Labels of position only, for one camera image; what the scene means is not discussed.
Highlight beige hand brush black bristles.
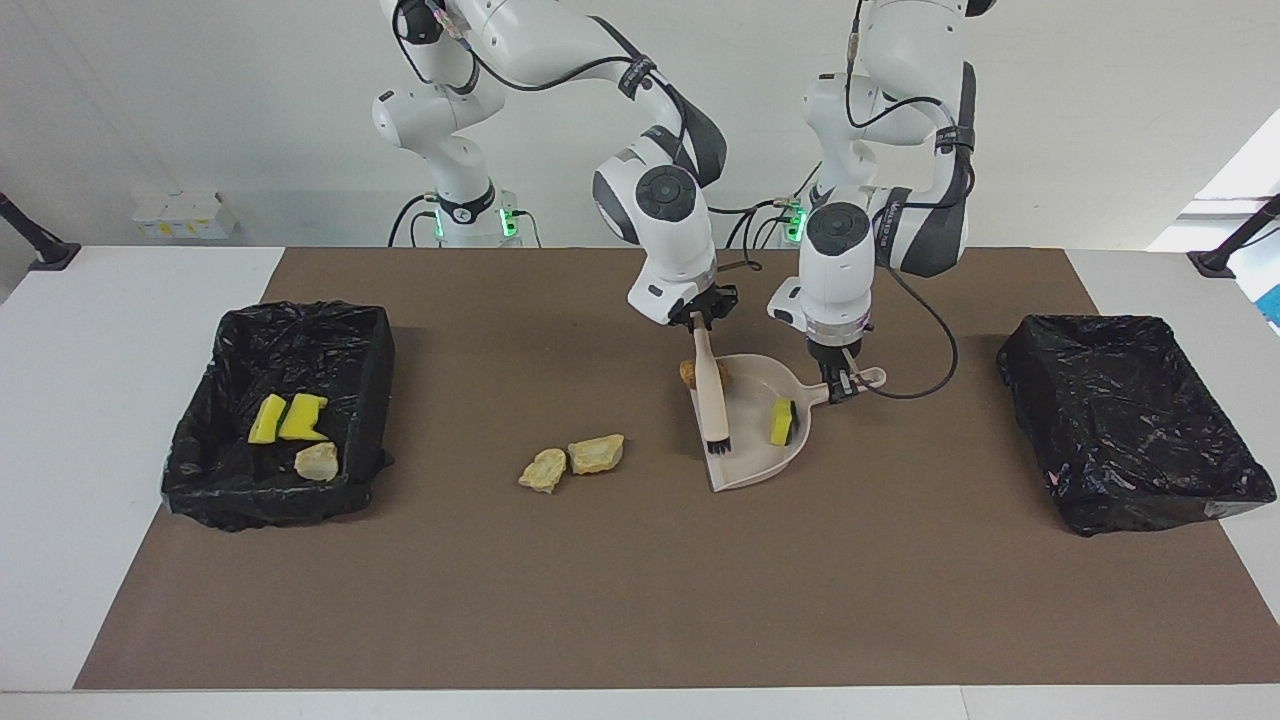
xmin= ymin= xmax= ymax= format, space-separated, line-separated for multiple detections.
xmin=692 ymin=325 xmax=733 ymax=456

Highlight beige plastic dustpan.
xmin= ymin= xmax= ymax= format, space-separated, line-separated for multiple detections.
xmin=688 ymin=353 xmax=888 ymax=493

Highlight pale foam lump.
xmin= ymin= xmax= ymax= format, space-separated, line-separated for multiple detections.
xmin=518 ymin=448 xmax=568 ymax=495

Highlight pale yellow foam chunk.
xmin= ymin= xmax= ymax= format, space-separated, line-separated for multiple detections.
xmin=294 ymin=442 xmax=340 ymax=483

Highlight notched yellow sponge piece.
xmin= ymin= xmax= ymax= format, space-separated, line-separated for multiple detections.
xmin=277 ymin=393 xmax=330 ymax=442

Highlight black bag lined bin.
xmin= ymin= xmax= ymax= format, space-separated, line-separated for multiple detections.
xmin=160 ymin=300 xmax=396 ymax=533
xmin=997 ymin=313 xmax=1278 ymax=538

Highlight beige flat foam chunk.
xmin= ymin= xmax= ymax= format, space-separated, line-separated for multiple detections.
xmin=567 ymin=433 xmax=626 ymax=476

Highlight brown table mat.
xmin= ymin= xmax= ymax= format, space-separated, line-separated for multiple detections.
xmin=73 ymin=247 xmax=1280 ymax=691

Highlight white box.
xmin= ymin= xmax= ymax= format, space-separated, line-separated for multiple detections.
xmin=132 ymin=192 xmax=239 ymax=241

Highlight black left arm base cables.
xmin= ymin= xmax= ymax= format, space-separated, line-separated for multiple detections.
xmin=725 ymin=160 xmax=826 ymax=249

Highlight black arm base cables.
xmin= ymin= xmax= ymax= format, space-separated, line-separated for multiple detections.
xmin=725 ymin=160 xmax=826 ymax=249
xmin=387 ymin=192 xmax=544 ymax=249

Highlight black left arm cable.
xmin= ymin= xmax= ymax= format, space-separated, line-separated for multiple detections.
xmin=845 ymin=0 xmax=978 ymax=401

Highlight black right arm base cables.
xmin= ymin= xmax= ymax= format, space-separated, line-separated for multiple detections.
xmin=387 ymin=192 xmax=544 ymax=249

